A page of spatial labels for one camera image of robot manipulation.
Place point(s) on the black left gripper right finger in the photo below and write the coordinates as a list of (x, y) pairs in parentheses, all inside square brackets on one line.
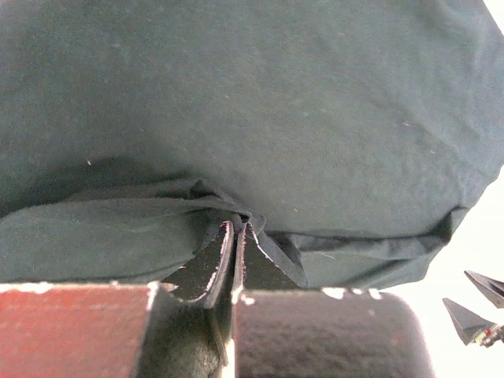
[(255, 269)]

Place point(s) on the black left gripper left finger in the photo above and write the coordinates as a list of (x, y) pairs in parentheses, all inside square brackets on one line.
[(200, 281)]

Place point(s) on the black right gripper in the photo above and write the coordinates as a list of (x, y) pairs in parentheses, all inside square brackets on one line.
[(470, 327)]

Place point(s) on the black t shirt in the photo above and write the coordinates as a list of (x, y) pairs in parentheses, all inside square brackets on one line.
[(353, 136)]

